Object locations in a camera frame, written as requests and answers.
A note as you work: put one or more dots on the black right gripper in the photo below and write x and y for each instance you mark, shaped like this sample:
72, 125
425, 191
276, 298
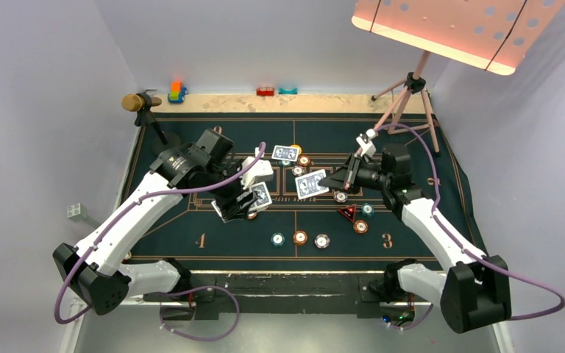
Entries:
344, 179

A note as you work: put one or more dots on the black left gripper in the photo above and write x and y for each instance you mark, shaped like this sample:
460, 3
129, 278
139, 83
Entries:
230, 207

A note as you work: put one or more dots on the pink blue chips pile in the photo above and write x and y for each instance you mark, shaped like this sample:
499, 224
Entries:
298, 170
340, 196

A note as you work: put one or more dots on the blue white card deck box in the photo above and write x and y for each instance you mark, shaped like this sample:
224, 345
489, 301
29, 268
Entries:
264, 198

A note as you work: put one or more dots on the red black all-in triangle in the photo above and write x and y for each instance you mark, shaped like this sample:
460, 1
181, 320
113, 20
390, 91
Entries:
349, 212

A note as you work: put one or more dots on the yellow dealer button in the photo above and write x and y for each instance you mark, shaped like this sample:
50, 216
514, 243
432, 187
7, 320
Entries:
297, 147

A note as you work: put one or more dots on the green blue chip stack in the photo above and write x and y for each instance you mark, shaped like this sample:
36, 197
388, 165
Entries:
278, 239

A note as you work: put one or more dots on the pink blue chip stack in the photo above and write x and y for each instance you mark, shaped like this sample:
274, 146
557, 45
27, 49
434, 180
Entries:
322, 241

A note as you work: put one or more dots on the blue back playing card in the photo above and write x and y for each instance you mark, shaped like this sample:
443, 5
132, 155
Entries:
285, 153

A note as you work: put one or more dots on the orange red chip stack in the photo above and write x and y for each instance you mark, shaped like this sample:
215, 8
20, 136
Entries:
300, 238

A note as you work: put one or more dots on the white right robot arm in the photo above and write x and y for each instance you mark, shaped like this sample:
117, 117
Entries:
418, 212

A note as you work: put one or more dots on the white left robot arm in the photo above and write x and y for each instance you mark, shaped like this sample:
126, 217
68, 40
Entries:
93, 268

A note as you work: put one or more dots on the dark green poker mat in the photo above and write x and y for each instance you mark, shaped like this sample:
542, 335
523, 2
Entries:
193, 233

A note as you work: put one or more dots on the teal toy block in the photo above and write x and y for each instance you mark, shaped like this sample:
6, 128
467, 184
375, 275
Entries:
288, 90

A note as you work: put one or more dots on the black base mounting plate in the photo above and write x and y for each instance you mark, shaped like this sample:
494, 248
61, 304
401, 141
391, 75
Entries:
330, 292

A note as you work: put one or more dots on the red toy block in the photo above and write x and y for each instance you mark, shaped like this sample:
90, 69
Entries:
265, 91

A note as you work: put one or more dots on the orange green toy block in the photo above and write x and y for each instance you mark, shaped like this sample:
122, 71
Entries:
177, 92

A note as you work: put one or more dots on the gold microphone on stand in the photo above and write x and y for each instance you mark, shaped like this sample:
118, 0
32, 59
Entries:
141, 104

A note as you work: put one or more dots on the grey lego brick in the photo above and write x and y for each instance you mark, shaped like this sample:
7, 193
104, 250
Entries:
77, 212

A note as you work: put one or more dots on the pink music stand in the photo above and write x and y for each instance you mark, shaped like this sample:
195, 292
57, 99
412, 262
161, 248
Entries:
493, 36

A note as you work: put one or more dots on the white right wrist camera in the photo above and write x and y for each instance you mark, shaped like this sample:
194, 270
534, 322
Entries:
366, 146

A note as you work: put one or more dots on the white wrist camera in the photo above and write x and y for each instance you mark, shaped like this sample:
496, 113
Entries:
261, 171
366, 146

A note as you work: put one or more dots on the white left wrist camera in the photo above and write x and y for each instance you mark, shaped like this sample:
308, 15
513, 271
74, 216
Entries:
261, 171

